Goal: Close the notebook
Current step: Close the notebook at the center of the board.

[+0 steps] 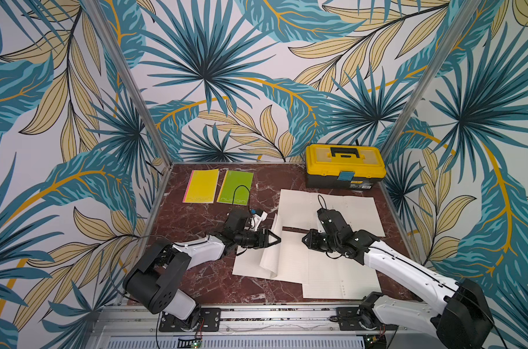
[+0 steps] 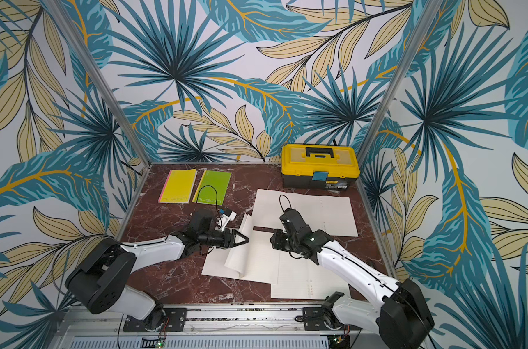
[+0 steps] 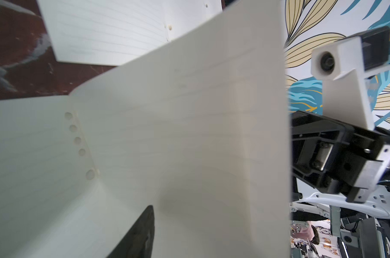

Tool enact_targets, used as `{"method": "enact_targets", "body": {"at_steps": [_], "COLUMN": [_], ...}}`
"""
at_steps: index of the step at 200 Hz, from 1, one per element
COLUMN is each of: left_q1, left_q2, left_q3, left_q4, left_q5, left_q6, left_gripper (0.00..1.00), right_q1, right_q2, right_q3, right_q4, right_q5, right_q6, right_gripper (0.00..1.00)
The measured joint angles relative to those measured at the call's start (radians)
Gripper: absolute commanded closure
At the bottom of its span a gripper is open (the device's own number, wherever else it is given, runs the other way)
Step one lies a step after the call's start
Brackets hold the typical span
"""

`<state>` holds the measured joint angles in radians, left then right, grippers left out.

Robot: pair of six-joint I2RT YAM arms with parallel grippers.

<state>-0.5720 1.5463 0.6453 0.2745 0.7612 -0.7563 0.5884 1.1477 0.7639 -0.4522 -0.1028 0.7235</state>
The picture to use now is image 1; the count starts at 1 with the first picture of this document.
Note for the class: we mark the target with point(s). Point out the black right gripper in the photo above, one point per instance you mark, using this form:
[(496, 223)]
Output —
[(310, 238)]

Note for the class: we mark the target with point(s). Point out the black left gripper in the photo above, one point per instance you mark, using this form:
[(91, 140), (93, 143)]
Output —
[(265, 243)]

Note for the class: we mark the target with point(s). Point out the green cover notebook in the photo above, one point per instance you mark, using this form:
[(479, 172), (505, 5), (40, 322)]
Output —
[(236, 188)]

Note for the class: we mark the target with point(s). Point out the yellow notebook pink spine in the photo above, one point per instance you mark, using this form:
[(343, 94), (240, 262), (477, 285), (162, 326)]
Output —
[(201, 187)]

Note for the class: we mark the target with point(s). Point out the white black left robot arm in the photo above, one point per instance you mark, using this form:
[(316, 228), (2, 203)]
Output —
[(155, 279)]

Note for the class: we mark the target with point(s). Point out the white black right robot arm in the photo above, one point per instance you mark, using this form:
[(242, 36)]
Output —
[(456, 313)]

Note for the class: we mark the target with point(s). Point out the yellow black toolbox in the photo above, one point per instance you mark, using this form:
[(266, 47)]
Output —
[(346, 167)]

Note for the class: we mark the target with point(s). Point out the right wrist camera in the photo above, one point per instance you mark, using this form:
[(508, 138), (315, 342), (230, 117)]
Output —
[(334, 224)]

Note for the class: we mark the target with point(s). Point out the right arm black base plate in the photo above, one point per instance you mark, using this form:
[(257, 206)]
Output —
[(347, 317)]

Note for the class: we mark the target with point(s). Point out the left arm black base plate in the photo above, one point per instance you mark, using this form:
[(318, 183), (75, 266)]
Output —
[(202, 319)]

